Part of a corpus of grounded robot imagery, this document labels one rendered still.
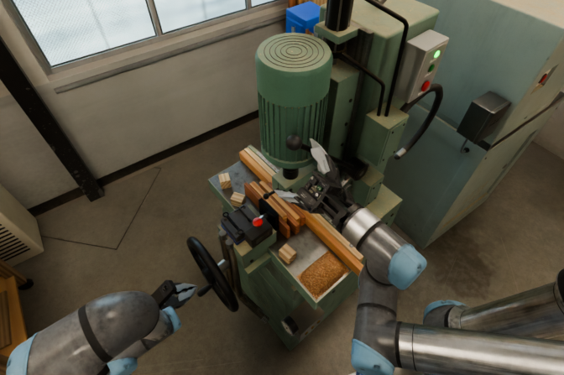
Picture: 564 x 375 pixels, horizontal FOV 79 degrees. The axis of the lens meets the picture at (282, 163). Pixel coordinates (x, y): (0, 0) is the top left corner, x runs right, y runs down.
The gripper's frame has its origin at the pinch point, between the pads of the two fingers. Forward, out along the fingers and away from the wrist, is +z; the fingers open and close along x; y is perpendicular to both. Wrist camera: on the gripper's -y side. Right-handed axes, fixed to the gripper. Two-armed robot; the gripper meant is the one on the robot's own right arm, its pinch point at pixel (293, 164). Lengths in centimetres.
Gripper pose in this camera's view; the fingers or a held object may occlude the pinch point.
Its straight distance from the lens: 80.7
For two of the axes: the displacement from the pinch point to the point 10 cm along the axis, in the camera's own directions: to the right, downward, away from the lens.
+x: -5.5, 8.1, 2.3
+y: -5.4, -1.3, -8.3
